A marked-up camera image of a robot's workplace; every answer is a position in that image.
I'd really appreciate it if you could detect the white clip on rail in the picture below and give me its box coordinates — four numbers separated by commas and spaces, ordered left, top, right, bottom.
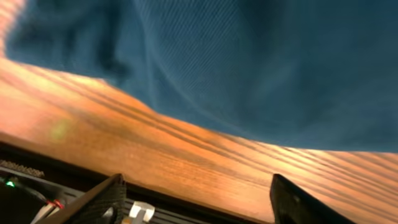
129, 201, 155, 224

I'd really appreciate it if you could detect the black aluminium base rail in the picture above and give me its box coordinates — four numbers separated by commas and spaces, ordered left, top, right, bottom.
1, 142, 274, 223

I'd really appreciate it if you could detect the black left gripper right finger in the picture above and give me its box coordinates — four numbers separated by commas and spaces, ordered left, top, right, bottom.
270, 174, 354, 224

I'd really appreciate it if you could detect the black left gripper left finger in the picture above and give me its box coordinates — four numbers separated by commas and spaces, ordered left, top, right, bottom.
37, 174, 126, 224

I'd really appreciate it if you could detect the blue polo shirt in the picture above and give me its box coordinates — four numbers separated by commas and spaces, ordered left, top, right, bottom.
6, 0, 397, 152

